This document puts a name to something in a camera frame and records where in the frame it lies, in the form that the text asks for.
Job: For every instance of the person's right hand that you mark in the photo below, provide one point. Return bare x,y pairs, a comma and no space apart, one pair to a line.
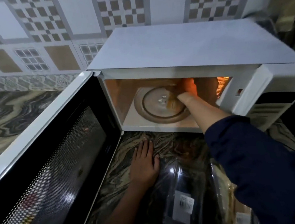
191,97

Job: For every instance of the person's left hand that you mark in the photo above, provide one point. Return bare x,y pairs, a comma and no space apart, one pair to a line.
144,167

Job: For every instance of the clear plastic container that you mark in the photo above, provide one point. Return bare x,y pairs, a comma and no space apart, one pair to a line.
228,198
184,189

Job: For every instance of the white microwave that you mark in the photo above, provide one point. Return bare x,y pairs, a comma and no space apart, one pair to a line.
183,44

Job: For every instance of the white microwave door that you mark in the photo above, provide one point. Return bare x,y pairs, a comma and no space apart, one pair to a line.
64,160

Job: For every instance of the person's left forearm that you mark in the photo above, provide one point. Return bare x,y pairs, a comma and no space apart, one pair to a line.
120,214

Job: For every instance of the dark blue sleeve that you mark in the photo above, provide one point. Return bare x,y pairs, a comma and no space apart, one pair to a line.
264,170

